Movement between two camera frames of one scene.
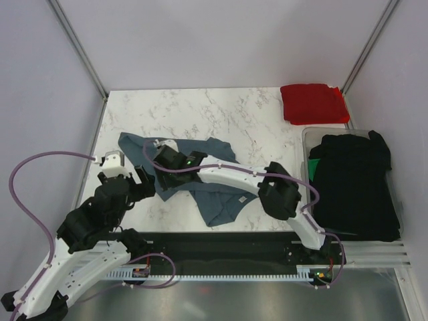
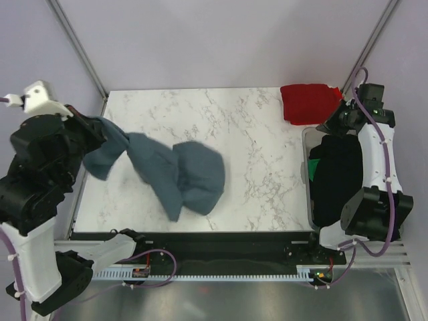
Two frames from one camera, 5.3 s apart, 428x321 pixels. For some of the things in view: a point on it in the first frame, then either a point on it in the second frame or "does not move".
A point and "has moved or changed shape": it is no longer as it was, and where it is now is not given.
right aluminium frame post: (368, 45) does not move
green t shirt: (312, 164) does not move
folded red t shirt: (313, 103) does not move
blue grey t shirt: (215, 202) has moved or changed shape
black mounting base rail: (234, 253) does not move
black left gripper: (148, 188) to (93, 126)
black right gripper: (170, 183) to (332, 127)
